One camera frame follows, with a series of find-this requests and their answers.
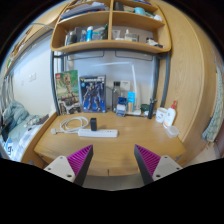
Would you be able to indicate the black slim bottle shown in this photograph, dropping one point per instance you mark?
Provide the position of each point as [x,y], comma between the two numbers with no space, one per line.
[151,107]

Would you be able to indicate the black charger plug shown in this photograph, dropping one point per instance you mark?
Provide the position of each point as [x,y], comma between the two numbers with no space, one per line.
[93,124]

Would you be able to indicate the clear plastic container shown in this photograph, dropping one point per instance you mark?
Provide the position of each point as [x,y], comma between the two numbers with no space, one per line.
[172,131]

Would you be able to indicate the white desk lamp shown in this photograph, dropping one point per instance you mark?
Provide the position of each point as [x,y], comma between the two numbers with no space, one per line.
[135,111]

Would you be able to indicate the wooden wall shelf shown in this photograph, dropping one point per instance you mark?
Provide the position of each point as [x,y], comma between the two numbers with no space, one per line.
[117,24]

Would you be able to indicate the white lotion bottle red cap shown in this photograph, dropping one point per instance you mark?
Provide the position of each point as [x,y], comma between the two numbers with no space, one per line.
[170,115]

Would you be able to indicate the wooden desk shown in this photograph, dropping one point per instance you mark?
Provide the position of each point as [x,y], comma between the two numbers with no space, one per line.
[111,156]

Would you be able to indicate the dark green round case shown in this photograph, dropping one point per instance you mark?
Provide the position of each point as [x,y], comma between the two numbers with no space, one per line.
[144,107]

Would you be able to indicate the light blue small box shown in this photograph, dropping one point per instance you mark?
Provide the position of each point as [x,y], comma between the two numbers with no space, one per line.
[130,101]

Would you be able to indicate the dark glass bottle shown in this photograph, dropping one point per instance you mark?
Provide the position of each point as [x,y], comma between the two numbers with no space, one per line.
[115,94]

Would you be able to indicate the blue white bottle on shelf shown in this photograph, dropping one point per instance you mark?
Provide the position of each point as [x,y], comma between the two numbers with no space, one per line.
[89,33]

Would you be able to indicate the blue ink box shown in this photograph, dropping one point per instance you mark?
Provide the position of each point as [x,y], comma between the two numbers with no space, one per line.
[121,106]

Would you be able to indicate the green Groot Lego box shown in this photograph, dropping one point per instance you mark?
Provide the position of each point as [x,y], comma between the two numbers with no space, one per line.
[67,91]

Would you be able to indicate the blue robot model box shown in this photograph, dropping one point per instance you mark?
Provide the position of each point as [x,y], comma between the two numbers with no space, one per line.
[93,93]

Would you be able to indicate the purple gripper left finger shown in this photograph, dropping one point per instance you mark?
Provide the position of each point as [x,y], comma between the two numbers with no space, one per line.
[74,167]

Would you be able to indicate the white power strip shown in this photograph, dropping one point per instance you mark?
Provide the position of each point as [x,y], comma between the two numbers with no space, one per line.
[107,133]

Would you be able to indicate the bed with green bedding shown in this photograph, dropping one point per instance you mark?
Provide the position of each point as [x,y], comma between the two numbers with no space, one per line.
[17,128]

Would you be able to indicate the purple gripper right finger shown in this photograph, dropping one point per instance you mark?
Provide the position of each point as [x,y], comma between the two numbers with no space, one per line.
[152,166]

